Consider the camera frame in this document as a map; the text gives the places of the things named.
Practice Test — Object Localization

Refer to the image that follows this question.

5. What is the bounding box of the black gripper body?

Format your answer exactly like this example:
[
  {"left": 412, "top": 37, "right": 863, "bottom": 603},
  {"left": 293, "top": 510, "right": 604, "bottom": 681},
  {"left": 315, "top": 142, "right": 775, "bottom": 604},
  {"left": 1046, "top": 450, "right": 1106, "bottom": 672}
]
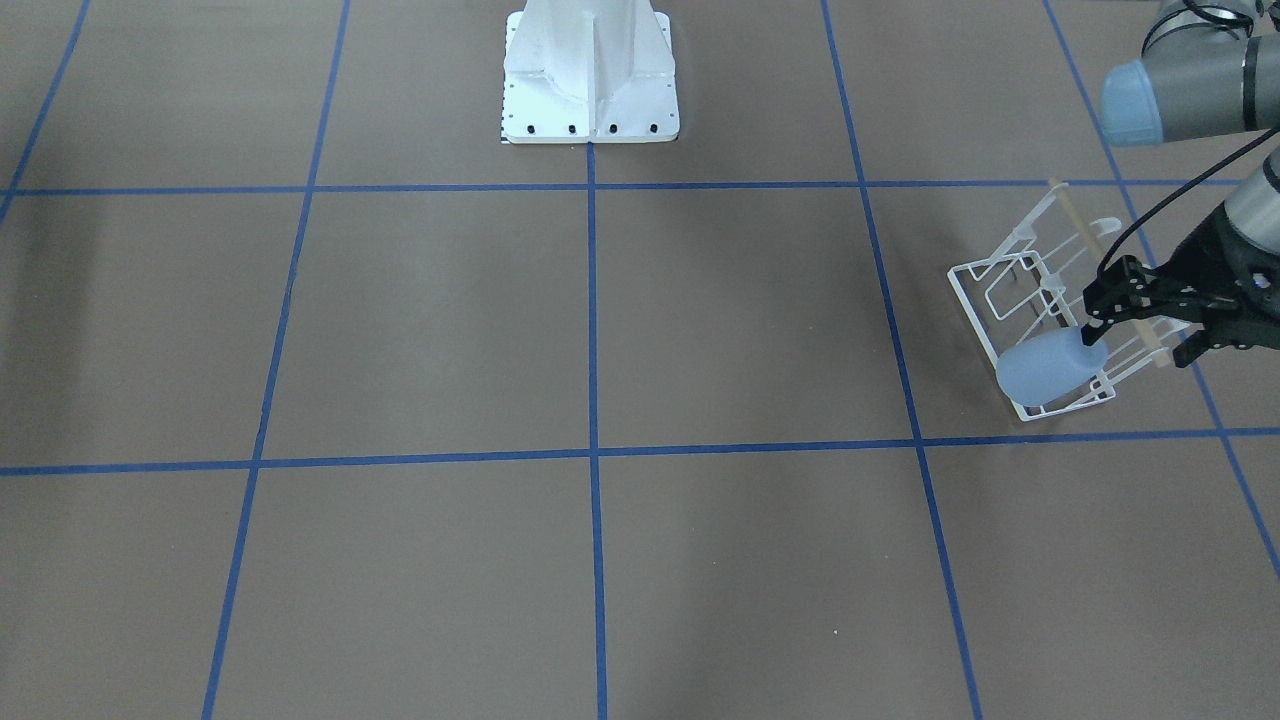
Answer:
[{"left": 1180, "top": 205, "right": 1279, "bottom": 350}]

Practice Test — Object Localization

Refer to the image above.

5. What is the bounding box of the blue plastic cup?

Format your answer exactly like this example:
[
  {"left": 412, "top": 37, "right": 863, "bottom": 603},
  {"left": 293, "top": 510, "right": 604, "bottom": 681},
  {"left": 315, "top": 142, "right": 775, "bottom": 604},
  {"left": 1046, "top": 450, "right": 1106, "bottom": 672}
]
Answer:
[{"left": 995, "top": 327, "right": 1108, "bottom": 407}]

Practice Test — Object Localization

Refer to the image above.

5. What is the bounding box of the white wire cup holder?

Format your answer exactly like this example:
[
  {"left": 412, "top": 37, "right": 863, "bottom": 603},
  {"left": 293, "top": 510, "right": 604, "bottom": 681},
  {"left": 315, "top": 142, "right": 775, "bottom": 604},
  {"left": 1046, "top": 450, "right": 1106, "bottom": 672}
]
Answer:
[{"left": 947, "top": 178, "right": 1187, "bottom": 421}]

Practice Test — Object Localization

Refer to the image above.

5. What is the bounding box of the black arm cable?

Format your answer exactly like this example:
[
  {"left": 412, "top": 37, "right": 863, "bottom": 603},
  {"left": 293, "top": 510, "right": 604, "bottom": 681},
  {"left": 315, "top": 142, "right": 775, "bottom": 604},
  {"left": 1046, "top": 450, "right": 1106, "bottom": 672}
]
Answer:
[{"left": 1094, "top": 126, "right": 1280, "bottom": 281}]

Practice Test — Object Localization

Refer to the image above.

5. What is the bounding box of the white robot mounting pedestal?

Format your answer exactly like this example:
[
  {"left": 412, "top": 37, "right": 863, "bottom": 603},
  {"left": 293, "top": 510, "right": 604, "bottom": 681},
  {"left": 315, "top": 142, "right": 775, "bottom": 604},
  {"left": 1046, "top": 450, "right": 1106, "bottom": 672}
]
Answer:
[{"left": 500, "top": 1, "right": 681, "bottom": 145}]

